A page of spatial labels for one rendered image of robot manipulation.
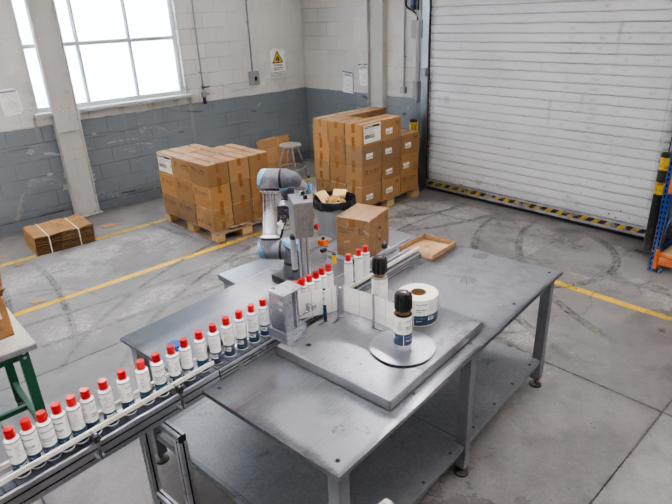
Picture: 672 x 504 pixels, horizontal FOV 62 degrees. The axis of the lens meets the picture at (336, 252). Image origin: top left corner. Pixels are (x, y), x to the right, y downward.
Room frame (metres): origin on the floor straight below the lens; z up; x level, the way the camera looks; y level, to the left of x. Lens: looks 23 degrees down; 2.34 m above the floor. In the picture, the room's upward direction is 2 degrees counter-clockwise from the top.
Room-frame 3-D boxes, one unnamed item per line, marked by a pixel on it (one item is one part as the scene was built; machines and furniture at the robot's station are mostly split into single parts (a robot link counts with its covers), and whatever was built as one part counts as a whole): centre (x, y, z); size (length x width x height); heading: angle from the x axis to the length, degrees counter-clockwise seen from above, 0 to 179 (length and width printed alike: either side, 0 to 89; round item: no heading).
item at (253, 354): (2.73, 0.04, 0.85); 1.65 x 0.11 x 0.05; 138
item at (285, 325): (2.35, 0.25, 1.01); 0.14 x 0.13 x 0.26; 138
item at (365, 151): (7.05, -0.45, 0.57); 1.20 x 0.85 x 1.14; 134
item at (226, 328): (2.20, 0.51, 0.98); 0.05 x 0.05 x 0.20
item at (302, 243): (2.80, 0.17, 1.16); 0.04 x 0.04 x 0.67; 48
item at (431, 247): (3.47, -0.63, 0.85); 0.30 x 0.26 x 0.04; 138
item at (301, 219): (2.71, 0.17, 1.38); 0.17 x 0.10 x 0.19; 13
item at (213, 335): (2.14, 0.56, 0.98); 0.05 x 0.05 x 0.20
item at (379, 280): (2.60, -0.22, 1.03); 0.09 x 0.09 x 0.30
